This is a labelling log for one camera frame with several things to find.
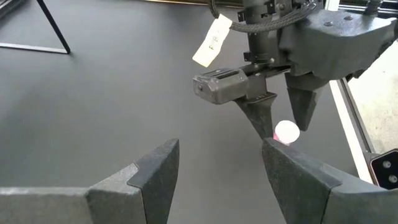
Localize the white paper tag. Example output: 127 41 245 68
192 13 233 68

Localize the red translucent pill bottle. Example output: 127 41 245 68
272 119 301 147

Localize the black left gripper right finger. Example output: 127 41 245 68
262 138 398 224

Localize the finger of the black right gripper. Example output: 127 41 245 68
277 8 398 132
192 67 278 140

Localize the black braided cable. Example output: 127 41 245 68
207 0 317 34

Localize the black corner bracket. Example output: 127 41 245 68
369 148 398 190

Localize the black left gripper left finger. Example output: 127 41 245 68
0 138 181 224

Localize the table edge rail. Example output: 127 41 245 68
323 77 377 187

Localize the wooden shelf black metal frame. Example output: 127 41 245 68
0 0 72 55

